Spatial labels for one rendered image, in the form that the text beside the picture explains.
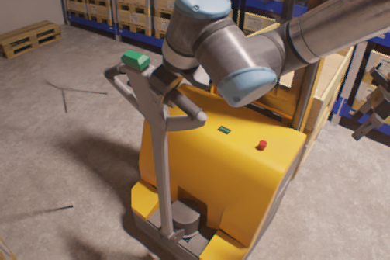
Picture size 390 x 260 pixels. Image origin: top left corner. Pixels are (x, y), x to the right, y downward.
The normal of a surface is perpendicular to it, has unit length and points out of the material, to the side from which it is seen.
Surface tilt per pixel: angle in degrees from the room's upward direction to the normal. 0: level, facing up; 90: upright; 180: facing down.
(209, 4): 28
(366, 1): 79
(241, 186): 74
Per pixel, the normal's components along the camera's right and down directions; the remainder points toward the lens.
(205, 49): -0.58, 0.19
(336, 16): -0.84, 0.12
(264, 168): -0.41, -0.25
